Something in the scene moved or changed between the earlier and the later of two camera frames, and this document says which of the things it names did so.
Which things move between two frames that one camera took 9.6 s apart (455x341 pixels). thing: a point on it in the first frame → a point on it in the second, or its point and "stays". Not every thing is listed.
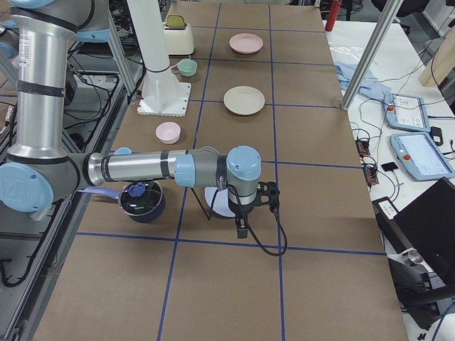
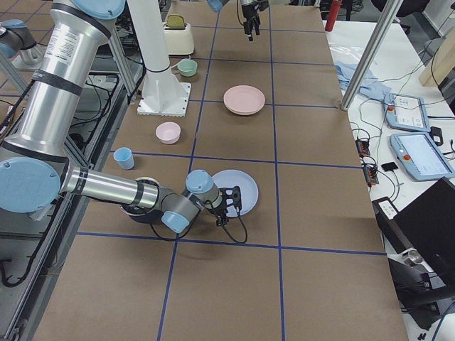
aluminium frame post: (392, 8) stays
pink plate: (246, 43) → (244, 100)
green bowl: (188, 67) stays
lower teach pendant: (421, 158) stays
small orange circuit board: (362, 146) stays
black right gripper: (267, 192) → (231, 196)
